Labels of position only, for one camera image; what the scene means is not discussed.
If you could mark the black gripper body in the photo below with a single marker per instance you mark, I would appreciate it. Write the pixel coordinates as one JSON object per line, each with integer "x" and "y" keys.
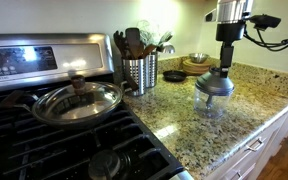
{"x": 230, "y": 36}

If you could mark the grey conical chopper lid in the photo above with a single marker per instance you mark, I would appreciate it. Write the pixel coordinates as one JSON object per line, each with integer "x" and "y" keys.
{"x": 214, "y": 83}

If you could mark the clear plastic chopper bowl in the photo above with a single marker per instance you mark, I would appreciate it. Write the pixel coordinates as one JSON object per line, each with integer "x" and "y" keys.
{"x": 210, "y": 106}

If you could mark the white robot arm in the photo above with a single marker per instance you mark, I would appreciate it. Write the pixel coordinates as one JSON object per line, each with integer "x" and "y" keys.
{"x": 232, "y": 10}

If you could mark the small steel bowl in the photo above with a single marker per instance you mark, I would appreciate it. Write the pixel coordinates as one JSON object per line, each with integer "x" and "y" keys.
{"x": 198, "y": 58}

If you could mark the glass pan lid wooden knob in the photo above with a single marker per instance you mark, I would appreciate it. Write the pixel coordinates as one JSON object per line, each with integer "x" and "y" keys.
{"x": 80, "y": 101}

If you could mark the small black iron skillet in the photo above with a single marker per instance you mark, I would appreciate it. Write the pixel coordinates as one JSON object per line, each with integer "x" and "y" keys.
{"x": 174, "y": 76}

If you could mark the steel ladle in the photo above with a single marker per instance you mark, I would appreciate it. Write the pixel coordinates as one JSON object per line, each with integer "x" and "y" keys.
{"x": 168, "y": 49}

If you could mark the perforated steel utensil holder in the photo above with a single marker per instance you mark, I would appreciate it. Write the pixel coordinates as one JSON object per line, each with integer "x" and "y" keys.
{"x": 134, "y": 76}
{"x": 152, "y": 70}

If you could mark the wooden spoon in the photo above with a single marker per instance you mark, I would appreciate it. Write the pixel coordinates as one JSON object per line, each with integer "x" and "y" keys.
{"x": 149, "y": 50}

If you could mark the kitchen base cabinet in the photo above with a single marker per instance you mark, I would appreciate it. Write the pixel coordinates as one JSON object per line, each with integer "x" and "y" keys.
{"x": 267, "y": 146}

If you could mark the wooden spatula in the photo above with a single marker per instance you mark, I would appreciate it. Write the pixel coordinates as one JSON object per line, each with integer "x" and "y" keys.
{"x": 134, "y": 40}

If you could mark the black kitchen utensil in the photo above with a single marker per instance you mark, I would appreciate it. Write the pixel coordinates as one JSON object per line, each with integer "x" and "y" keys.
{"x": 119, "y": 41}

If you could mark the black stove burner cap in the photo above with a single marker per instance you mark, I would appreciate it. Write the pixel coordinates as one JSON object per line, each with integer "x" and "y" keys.
{"x": 104, "y": 165}

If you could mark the steel frying pan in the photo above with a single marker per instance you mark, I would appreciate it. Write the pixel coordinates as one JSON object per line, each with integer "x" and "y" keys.
{"x": 74, "y": 118}

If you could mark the stainless steel gas stove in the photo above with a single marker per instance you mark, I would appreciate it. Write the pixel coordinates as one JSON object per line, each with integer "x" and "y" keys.
{"x": 34, "y": 150}

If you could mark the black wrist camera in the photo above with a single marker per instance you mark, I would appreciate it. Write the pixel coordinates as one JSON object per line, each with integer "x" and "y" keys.
{"x": 265, "y": 20}

